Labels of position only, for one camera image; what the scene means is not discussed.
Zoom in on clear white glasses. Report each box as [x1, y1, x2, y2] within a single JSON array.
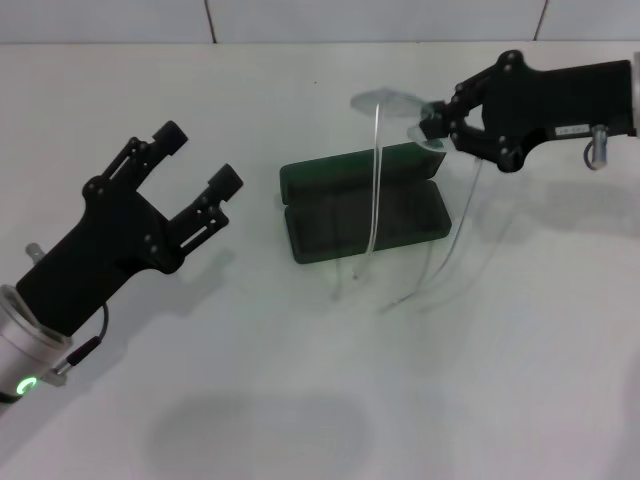
[[349, 87, 487, 312]]

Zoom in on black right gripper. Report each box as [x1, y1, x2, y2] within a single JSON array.
[[418, 49, 639, 174]]

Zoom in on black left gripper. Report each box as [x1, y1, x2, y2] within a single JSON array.
[[15, 119, 245, 336]]

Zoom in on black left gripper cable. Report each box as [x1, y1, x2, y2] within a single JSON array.
[[49, 304, 111, 386]]

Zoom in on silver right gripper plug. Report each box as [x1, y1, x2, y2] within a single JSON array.
[[587, 124, 612, 171]]

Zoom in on green glasses case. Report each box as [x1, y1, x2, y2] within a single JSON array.
[[278, 141, 453, 265]]

